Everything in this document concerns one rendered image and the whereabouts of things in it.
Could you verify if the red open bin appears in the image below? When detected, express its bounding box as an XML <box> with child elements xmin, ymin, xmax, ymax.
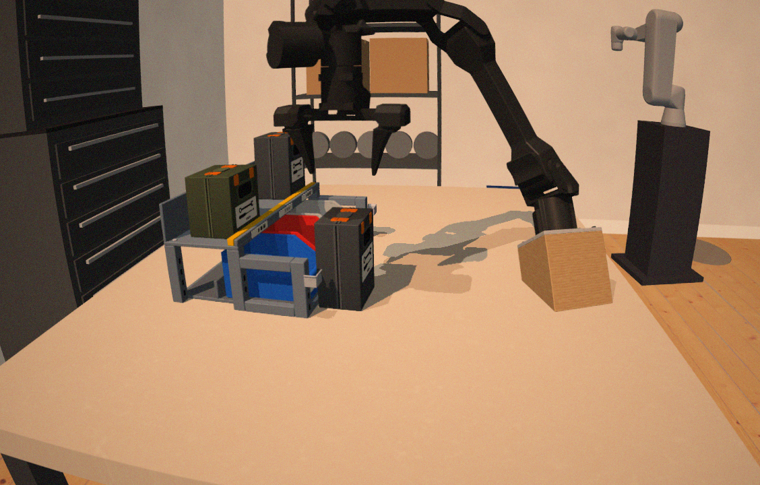
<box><xmin>262</xmin><ymin>215</ymin><xmax>319</xmax><ymax>251</ymax></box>

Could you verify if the yellow flat bar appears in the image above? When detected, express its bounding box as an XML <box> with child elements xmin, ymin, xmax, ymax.
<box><xmin>227</xmin><ymin>182</ymin><xmax>315</xmax><ymax>246</ymax></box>

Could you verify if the blue bin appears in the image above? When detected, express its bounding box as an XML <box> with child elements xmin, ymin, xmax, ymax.
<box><xmin>221</xmin><ymin>233</ymin><xmax>317</xmax><ymax>301</ymax></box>

